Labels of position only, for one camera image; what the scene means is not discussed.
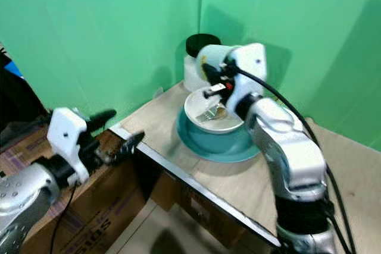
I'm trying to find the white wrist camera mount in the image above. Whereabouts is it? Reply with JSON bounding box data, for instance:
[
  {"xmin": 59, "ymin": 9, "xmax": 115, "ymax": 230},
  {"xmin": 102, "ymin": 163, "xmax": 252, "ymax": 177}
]
[
  {"xmin": 48, "ymin": 107, "xmax": 96, "ymax": 184},
  {"xmin": 226, "ymin": 42, "xmax": 267, "ymax": 118}
]

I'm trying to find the cardboard box with purple stripes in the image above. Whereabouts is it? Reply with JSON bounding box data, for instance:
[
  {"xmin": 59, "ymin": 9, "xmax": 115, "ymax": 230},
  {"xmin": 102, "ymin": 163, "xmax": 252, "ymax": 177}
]
[{"xmin": 0, "ymin": 124, "xmax": 63, "ymax": 177}]

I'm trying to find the pale green cup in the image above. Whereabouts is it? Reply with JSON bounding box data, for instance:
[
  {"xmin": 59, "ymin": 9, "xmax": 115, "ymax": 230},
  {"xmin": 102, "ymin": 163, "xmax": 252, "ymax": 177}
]
[{"xmin": 195, "ymin": 44, "xmax": 242, "ymax": 85}]

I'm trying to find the blue sheet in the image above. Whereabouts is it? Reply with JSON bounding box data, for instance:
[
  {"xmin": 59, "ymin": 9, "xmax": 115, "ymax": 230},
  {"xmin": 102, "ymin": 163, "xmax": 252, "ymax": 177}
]
[{"xmin": 3, "ymin": 58, "xmax": 20, "ymax": 79}]

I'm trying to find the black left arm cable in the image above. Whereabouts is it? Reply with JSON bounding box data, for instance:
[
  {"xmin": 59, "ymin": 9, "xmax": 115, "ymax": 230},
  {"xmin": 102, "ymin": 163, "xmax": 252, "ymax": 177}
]
[{"xmin": 49, "ymin": 183, "xmax": 78, "ymax": 254}]

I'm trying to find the white bowl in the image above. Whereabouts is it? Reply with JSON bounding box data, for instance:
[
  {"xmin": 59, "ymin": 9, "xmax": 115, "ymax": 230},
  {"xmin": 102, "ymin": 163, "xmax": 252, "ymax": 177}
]
[{"xmin": 183, "ymin": 87, "xmax": 245, "ymax": 134}]

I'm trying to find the silver metal fork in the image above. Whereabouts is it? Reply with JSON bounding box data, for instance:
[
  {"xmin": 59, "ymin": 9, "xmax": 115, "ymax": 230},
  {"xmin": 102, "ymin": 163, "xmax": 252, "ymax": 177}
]
[{"xmin": 195, "ymin": 102, "xmax": 228, "ymax": 123}]

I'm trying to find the black bulky background item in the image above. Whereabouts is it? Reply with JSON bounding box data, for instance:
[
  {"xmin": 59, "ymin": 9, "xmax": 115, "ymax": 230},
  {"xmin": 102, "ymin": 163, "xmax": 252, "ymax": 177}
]
[{"xmin": 0, "ymin": 46, "xmax": 51, "ymax": 133}]

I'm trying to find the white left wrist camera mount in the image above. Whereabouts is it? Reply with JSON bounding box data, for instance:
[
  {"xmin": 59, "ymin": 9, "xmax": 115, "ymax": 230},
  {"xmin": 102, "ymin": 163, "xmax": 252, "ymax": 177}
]
[{"xmin": 48, "ymin": 107, "xmax": 96, "ymax": 184}]

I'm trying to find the plain brown cardboard box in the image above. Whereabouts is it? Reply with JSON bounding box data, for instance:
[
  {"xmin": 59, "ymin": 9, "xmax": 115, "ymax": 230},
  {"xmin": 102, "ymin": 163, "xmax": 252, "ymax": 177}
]
[{"xmin": 143, "ymin": 165, "xmax": 268, "ymax": 249}]

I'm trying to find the wooden table with metal edge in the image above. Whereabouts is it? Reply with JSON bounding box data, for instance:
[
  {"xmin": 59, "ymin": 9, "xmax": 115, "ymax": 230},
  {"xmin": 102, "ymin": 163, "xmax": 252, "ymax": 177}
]
[{"xmin": 108, "ymin": 81, "xmax": 381, "ymax": 249}]

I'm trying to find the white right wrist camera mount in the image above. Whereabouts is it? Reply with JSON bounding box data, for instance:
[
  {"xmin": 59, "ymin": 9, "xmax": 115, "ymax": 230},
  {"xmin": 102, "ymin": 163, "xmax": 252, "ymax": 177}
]
[{"xmin": 226, "ymin": 42, "xmax": 267, "ymax": 118}]

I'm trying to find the clear jar with black lid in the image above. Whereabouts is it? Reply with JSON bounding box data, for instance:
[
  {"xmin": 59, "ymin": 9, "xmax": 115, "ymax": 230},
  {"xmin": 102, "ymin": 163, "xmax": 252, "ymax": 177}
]
[{"xmin": 182, "ymin": 33, "xmax": 221, "ymax": 93}]

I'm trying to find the teal round plate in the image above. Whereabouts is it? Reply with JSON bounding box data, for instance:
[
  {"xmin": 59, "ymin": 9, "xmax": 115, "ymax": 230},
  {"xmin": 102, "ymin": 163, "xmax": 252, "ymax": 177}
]
[{"xmin": 176, "ymin": 106, "xmax": 261, "ymax": 162}]

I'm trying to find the cardboard box with purple lettering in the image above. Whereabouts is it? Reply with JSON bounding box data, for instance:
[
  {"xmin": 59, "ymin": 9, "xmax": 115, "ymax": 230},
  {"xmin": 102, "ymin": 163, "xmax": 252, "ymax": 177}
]
[{"xmin": 30, "ymin": 129, "xmax": 143, "ymax": 254}]

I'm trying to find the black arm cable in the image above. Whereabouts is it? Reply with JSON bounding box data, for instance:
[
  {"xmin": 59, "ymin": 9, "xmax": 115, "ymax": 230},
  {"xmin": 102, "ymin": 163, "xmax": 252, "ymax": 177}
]
[
  {"xmin": 49, "ymin": 183, "xmax": 78, "ymax": 254},
  {"xmin": 235, "ymin": 67, "xmax": 358, "ymax": 254}
]

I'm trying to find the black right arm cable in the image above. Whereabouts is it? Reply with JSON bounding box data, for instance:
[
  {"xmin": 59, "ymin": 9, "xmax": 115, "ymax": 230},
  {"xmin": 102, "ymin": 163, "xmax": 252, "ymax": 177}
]
[{"xmin": 235, "ymin": 67, "xmax": 358, "ymax": 254}]

